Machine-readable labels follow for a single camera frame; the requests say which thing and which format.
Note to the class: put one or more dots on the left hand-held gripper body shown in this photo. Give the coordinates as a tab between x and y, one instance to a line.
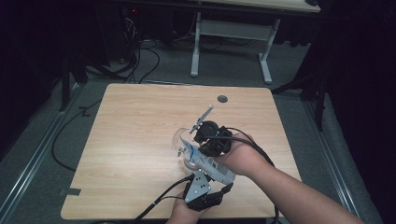
197	189

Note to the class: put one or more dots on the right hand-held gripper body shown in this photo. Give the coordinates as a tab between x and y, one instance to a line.
218	140

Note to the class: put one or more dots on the white and blue packet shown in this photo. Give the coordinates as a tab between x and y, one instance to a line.
211	166

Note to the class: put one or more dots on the clear jar with hinged lid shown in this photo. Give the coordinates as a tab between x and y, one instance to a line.
179	140

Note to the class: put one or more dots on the person's left hand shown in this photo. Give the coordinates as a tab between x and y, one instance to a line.
182	216

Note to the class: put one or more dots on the person's right hand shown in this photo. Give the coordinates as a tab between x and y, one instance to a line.
246	158

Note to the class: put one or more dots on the round black table grommet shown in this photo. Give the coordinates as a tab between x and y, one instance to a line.
222	99

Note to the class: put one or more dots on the black metal stand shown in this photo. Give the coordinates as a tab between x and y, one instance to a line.
64	84
319	102

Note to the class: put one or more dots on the desk with white metal legs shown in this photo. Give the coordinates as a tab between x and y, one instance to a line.
233	29

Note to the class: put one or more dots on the grey tape strip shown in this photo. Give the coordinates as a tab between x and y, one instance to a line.
70	191

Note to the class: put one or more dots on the dark computer with red light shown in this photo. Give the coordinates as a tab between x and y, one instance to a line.
130	28

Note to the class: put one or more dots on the metal floor rail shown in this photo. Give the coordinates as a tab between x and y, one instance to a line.
34	155
333	161

